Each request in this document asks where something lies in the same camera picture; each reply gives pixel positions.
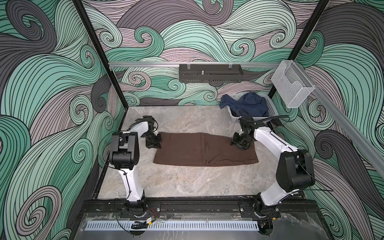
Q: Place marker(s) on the black perforated wall tray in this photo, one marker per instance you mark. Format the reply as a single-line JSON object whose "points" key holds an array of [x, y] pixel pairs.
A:
{"points": [[212, 74]]}

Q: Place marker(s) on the aluminium rail back wall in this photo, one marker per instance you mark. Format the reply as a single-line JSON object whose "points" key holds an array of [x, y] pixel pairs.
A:
{"points": [[152, 64]]}

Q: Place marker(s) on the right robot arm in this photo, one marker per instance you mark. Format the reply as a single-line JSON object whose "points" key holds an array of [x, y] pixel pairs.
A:
{"points": [[295, 171]]}

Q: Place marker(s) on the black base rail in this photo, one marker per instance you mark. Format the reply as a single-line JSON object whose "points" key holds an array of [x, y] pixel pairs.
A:
{"points": [[243, 206]]}

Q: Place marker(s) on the aluminium rail right wall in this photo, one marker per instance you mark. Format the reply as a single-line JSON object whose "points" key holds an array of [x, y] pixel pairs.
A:
{"points": [[351, 109]]}

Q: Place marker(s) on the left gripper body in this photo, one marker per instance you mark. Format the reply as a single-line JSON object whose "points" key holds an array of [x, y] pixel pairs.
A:
{"points": [[151, 140]]}

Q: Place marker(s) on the navy blue trousers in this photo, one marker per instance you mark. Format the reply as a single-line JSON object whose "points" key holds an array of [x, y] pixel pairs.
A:
{"points": [[250, 104]]}

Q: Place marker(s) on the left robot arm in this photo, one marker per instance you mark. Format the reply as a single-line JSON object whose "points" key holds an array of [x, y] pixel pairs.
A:
{"points": [[125, 155]]}

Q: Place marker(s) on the brown trousers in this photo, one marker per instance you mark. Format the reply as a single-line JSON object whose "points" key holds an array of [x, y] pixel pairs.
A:
{"points": [[202, 150]]}

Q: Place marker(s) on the white slotted cable duct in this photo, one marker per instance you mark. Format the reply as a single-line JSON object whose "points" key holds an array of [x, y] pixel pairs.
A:
{"points": [[194, 225]]}

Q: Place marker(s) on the clear plastic wall bin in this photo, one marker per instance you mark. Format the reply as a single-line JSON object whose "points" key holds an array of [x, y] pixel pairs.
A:
{"points": [[292, 83]]}

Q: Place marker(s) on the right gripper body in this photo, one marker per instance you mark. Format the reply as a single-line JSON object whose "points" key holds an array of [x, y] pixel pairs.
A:
{"points": [[241, 141]]}

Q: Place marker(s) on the aluminium rail wall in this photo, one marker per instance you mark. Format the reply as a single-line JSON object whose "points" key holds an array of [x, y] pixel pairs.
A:
{"points": [[152, 64], [351, 109]]}

